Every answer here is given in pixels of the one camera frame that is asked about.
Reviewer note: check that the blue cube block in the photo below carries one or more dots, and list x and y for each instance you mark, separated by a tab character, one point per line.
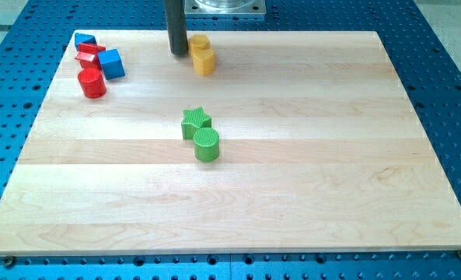
111	64

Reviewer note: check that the red flat block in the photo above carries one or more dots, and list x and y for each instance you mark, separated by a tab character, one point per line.
90	48

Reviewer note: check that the blue triangular block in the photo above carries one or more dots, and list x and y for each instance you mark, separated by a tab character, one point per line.
83	38

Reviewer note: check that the green star block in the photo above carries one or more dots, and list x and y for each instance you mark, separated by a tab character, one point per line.
193	120

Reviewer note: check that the light wooden board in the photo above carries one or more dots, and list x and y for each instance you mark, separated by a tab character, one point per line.
320	149

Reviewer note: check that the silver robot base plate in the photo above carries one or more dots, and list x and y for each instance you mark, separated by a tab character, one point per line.
198	9

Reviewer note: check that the green cylinder block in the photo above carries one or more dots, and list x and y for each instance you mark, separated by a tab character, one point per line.
206	144

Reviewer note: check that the red wedge block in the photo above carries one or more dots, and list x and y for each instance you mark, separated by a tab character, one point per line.
87	60

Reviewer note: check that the yellow hexagon block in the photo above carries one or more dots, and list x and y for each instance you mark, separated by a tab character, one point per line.
198	42

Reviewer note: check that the yellow heart block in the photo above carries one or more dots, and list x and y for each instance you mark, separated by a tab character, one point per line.
204	61

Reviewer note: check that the blue perforated metal table plate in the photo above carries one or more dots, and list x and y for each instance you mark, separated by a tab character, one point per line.
39	35

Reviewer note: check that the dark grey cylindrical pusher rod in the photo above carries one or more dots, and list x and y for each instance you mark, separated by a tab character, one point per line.
176	27

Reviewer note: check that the red cylinder block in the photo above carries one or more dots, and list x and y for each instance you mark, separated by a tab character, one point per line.
91	82

